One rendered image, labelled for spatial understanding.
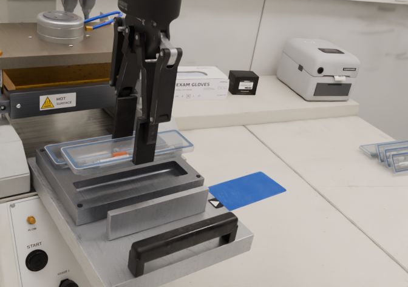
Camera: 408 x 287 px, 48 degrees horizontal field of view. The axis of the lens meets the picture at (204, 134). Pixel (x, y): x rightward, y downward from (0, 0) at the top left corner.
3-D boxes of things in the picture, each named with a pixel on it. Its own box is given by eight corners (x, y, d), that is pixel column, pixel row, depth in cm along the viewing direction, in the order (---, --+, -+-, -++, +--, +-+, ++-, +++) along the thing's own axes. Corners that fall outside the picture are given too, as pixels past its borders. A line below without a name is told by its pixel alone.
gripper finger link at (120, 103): (118, 99, 62) (115, 96, 63) (113, 142, 66) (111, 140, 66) (138, 96, 64) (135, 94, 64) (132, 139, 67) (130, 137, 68)
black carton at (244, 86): (226, 88, 160) (229, 69, 157) (248, 88, 164) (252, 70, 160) (232, 94, 155) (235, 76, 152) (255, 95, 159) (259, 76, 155)
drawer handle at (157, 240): (126, 267, 54) (129, 241, 52) (226, 232, 62) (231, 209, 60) (134, 278, 52) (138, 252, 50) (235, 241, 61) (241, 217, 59)
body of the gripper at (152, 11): (107, -30, 54) (101, 45, 59) (141, -12, 49) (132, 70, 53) (161, -26, 59) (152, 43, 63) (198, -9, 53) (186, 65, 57)
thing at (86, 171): (74, 184, 58) (75, 169, 57) (59, 161, 62) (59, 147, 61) (193, 159, 69) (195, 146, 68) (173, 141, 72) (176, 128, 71)
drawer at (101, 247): (25, 178, 72) (25, 135, 69) (147, 154, 85) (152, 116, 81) (104, 313, 52) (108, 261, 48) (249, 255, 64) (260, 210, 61)
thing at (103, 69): (-11, 71, 85) (-14, 21, 81) (100, 64, 98) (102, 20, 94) (16, 110, 74) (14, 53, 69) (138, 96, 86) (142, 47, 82)
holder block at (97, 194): (35, 162, 70) (35, 148, 69) (149, 141, 81) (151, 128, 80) (76, 226, 58) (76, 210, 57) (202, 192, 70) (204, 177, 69)
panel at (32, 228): (24, 320, 70) (5, 202, 68) (186, 259, 87) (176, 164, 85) (28, 325, 68) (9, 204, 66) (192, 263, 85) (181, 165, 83)
